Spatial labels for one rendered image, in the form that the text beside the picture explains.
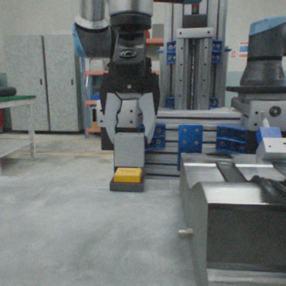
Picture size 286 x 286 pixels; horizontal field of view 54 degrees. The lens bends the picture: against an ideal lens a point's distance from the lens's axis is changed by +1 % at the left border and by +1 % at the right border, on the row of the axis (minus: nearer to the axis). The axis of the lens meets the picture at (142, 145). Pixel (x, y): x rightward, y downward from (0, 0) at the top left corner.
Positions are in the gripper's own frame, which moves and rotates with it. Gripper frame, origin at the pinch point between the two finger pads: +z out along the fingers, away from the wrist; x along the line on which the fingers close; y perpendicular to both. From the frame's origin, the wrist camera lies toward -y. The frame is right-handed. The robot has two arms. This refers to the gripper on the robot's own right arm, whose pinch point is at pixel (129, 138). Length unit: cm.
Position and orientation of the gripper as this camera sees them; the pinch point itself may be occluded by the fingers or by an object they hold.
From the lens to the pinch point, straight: 49.7
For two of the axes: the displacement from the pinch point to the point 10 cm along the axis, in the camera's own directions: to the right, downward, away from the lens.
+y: 0.7, -2.1, 9.7
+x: -10.0, -0.2, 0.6
